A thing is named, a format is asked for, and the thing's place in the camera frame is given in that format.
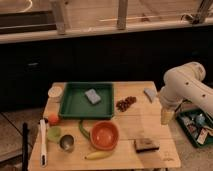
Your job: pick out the light green cup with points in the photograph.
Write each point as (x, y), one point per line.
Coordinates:
(54, 134)

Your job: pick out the black pole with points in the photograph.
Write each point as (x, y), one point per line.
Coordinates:
(25, 147)

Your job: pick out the red bowl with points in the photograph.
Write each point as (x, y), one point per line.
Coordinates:
(104, 135)

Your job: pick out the blue sponge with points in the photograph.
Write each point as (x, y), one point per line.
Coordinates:
(92, 96)

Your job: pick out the grey folded cloth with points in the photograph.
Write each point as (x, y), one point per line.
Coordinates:
(151, 94)

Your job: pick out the green chili pepper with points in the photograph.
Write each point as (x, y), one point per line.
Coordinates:
(84, 132)

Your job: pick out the orange tomato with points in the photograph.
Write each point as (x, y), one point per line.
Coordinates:
(53, 119)

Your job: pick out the metal cup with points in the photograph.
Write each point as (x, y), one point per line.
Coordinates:
(67, 143)

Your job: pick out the dark red grape bunch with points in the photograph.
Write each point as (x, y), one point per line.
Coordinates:
(124, 104)

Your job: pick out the white small cup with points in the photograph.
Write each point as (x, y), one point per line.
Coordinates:
(55, 93)

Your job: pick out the brown scouring sponge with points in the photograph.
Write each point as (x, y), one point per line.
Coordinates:
(145, 144)

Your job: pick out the green bin with clutter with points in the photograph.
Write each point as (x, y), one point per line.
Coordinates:
(192, 129)

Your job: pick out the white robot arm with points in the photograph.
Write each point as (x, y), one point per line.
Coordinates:
(185, 82)

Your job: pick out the yellow banana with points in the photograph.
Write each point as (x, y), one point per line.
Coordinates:
(98, 155)

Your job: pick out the green plastic tray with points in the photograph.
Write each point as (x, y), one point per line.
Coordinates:
(75, 104)

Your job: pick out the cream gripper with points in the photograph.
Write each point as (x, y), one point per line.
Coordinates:
(166, 115)

